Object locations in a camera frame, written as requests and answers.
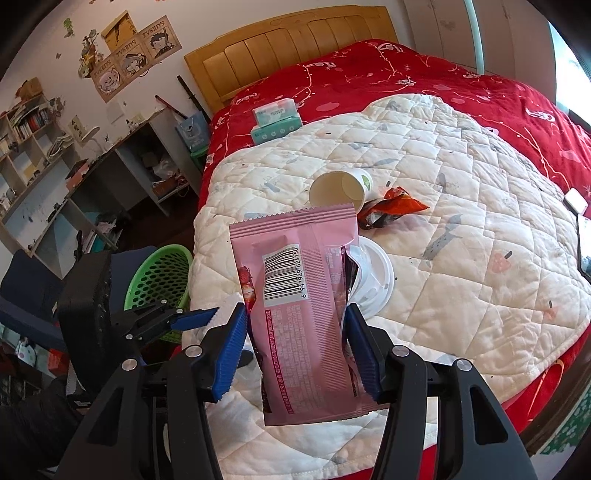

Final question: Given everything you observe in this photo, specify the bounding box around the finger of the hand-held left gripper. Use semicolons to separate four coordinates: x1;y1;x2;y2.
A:
121;300;221;344

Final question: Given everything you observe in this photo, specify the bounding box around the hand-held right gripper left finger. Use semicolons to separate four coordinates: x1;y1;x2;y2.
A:
39;302;250;480

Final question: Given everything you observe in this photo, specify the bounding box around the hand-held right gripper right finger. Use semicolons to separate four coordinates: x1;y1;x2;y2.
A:
344;304;539;480

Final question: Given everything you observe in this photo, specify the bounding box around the green plastic basket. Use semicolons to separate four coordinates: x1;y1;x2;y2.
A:
124;244;195;344

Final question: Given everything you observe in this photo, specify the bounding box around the pink snack packet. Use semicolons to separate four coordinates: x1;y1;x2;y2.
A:
229;206;382;426

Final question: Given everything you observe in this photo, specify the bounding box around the white plastic cup lid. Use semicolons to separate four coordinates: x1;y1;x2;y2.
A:
344;237;396;319

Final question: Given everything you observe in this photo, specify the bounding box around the orange chocolate wafer wrapper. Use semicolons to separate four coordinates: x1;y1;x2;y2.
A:
358;186;429;230

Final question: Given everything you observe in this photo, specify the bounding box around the white paper cup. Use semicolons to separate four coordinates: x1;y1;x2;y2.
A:
308;169;374;214

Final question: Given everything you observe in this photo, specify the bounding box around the dark blue chair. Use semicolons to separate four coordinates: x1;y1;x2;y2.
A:
0;249;70;352

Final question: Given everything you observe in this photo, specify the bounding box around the white quilted blanket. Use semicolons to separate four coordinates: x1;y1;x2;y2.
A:
182;93;587;464

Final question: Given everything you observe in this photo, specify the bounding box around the grey desk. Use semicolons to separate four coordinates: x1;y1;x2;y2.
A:
28;108;190;259

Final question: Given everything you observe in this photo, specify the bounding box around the white bookshelf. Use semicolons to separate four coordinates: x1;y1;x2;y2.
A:
0;92;88;222

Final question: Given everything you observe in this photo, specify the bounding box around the white desk lamp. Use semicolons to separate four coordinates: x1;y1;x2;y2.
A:
83;127;112;153

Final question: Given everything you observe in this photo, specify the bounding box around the blue paper bag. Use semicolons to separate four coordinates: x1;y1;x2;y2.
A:
174;113;208;153

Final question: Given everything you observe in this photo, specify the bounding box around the teal tissue pack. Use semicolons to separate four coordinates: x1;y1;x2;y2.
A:
250;115;304;147

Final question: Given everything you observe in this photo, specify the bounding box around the red black sword stick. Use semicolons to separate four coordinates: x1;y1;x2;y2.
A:
154;95;188;118

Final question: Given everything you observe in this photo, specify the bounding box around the green flowered cloth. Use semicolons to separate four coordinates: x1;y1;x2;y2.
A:
540;406;591;462

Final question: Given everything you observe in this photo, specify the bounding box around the white green tissue pack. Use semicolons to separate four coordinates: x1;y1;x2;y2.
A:
252;99;298;126

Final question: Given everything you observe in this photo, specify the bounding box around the cardboard box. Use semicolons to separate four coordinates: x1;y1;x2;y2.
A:
16;78;44;100

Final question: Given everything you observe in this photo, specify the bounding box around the black smartphone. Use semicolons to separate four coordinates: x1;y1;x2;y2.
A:
575;215;591;278

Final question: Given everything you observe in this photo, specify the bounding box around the small white device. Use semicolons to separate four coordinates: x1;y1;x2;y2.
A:
564;187;591;215

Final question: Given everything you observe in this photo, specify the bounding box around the wooden headboard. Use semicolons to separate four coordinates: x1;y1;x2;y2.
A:
184;6;400;118

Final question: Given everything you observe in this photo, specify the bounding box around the red floral bedspread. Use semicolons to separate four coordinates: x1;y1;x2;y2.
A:
198;39;591;480

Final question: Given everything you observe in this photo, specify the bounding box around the pale green pole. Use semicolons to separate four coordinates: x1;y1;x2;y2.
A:
464;0;485;75

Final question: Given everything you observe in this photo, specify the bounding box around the window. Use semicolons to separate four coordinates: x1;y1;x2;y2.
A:
549;28;591;116

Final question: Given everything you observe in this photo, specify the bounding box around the brown cartoon wall poster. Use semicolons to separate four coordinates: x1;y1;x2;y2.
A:
113;44;151;79
91;60;124;103
139;18;181;61

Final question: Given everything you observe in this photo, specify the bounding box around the yellow wall poster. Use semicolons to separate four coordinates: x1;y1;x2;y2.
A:
100;10;138;52

